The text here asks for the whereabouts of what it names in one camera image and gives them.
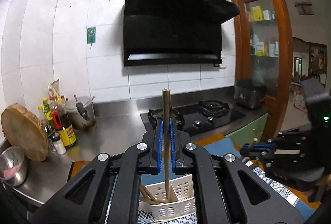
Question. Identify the yellow label soy sauce bottle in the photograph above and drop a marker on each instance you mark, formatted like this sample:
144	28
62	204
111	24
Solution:
62	123

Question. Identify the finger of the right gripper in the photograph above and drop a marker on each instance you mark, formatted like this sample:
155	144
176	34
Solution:
260	146
256	155

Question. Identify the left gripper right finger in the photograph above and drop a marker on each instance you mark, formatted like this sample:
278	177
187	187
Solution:
225	189

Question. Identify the round wooden chopping block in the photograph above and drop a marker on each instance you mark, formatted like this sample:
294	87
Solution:
23	129

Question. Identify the green drawer cabinet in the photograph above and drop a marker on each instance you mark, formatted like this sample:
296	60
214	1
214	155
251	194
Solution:
250	131

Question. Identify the white plastic utensil holder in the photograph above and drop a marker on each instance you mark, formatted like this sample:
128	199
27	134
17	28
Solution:
179	203

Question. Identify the black range hood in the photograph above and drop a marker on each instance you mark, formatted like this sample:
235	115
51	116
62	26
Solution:
174	31

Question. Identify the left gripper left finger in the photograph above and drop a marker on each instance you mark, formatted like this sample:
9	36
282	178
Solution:
107	189

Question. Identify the blue patterned table cloth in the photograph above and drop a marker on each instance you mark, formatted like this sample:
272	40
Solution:
225	189

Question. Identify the steel pressure cooker pot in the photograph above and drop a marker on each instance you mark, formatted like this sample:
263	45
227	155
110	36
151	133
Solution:
81	113

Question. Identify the black gas stove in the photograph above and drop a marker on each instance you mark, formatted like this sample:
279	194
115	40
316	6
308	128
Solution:
204	116

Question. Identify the wooden glass door cabinet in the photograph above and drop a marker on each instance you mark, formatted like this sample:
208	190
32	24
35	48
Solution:
264	54

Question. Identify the steel bowl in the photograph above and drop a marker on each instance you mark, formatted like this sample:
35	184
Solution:
13	166

